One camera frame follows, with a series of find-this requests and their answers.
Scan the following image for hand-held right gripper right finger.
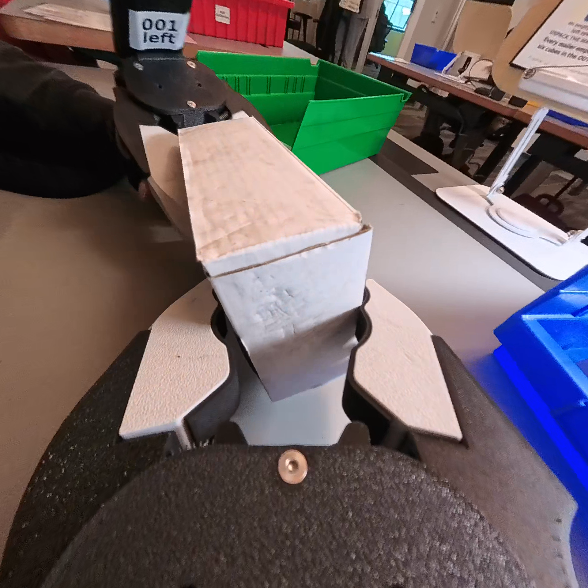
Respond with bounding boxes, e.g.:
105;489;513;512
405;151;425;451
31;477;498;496
342;279;464;448

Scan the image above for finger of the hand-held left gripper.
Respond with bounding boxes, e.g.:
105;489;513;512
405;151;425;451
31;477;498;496
139;125;194;242

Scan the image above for green plastic bin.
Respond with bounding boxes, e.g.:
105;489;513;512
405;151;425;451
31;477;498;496
197;50;413;176

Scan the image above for blue plastic bin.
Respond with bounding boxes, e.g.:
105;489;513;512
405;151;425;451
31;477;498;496
494;264;588;508

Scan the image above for small blue bin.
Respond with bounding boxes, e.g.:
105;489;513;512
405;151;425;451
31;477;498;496
410;43;458;72

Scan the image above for grey desk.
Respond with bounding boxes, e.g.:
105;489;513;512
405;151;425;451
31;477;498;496
0;64;588;556

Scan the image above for red plastic bin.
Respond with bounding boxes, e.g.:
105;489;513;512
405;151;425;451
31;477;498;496
187;0;295;49

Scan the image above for white tabletop device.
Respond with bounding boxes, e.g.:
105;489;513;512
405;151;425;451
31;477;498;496
443;51;482;80

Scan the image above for person's left forearm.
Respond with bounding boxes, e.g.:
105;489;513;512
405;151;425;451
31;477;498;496
0;40;138;199

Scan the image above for black office chair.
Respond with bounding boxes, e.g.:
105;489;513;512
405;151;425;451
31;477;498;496
404;85;465;159

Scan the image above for white cardboard box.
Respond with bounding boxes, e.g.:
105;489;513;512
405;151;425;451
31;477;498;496
177;115;374;401

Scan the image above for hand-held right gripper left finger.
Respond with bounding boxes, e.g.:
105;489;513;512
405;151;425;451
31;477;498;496
119;285;241;451

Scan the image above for window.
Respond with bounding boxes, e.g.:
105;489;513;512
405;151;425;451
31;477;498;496
383;0;414;32

